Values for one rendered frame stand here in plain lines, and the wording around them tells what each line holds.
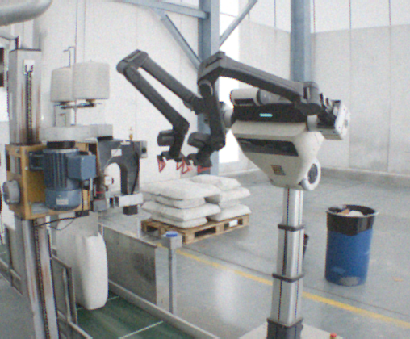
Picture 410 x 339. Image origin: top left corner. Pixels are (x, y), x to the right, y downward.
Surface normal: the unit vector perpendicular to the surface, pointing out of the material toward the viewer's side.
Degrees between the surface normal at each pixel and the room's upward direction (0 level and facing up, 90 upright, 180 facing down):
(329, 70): 90
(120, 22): 90
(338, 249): 93
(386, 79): 90
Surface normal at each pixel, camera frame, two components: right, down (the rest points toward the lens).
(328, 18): -0.71, 0.09
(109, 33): 0.71, 0.10
